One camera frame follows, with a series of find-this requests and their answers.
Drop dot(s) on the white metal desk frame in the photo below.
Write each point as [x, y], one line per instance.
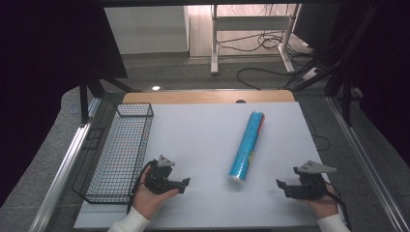
[215, 38]

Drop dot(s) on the person's right hand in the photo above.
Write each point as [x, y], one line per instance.
[322, 206]

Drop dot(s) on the white cabinet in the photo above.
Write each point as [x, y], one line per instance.
[146, 29]

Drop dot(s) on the wooden table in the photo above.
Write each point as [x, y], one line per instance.
[206, 96]

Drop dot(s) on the blue cylindrical tube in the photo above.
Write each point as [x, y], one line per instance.
[246, 148]

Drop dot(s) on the white power strip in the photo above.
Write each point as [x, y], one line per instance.
[310, 74]

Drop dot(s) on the white table mat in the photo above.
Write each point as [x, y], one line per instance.
[199, 141]

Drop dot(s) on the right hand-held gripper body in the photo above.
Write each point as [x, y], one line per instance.
[307, 185]

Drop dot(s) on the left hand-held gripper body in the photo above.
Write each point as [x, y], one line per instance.
[158, 180]

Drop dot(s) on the black metal stand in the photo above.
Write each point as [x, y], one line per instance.
[346, 96]
[86, 96]

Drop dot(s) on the dark curtain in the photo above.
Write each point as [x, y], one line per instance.
[386, 74]
[42, 80]

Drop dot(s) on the person's left hand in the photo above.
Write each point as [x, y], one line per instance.
[149, 201]

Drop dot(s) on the aluminium rail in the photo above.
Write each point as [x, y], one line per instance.
[61, 174]
[370, 167]

